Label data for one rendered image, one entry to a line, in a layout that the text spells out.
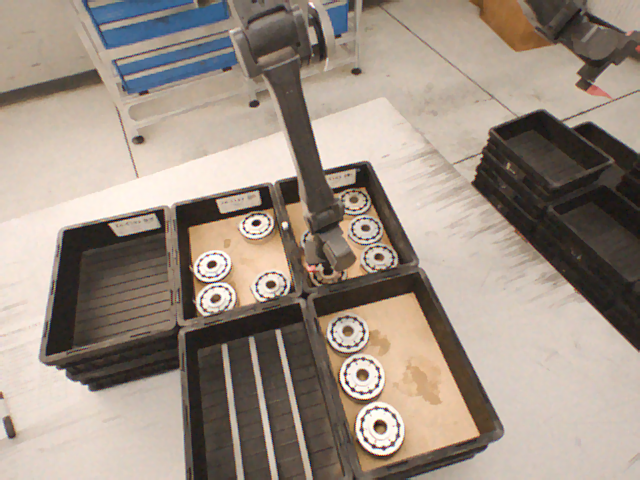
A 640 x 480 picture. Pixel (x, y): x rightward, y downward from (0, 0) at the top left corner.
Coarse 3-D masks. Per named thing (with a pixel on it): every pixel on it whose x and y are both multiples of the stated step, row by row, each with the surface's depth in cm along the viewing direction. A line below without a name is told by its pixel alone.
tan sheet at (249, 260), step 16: (272, 208) 130; (208, 224) 127; (224, 224) 127; (192, 240) 124; (208, 240) 123; (224, 240) 123; (240, 240) 123; (272, 240) 122; (192, 256) 120; (240, 256) 119; (256, 256) 119; (272, 256) 119; (240, 272) 116; (256, 272) 116; (288, 272) 115; (240, 288) 113; (272, 288) 112; (240, 304) 110
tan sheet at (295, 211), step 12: (300, 204) 130; (372, 204) 129; (300, 216) 127; (372, 216) 126; (300, 228) 124; (348, 240) 121; (384, 240) 120; (300, 252) 119; (360, 252) 118; (348, 276) 113
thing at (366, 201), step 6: (342, 192) 128; (348, 192) 128; (354, 192) 128; (360, 192) 128; (342, 198) 127; (366, 198) 126; (366, 204) 125; (348, 210) 124; (354, 210) 124; (360, 210) 123
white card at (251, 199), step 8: (256, 192) 123; (216, 200) 121; (224, 200) 122; (232, 200) 123; (240, 200) 123; (248, 200) 124; (256, 200) 125; (224, 208) 124; (232, 208) 125; (240, 208) 126
